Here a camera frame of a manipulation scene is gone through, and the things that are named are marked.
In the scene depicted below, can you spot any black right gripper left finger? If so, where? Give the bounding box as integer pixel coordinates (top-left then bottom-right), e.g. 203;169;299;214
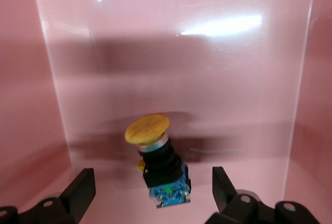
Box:
0;168;96;224

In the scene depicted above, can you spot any pink plastic bin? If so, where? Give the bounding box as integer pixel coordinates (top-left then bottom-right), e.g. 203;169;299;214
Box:
0;0;332;224

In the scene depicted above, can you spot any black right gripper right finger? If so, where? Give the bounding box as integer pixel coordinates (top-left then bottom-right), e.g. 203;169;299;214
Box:
204;166;319;224

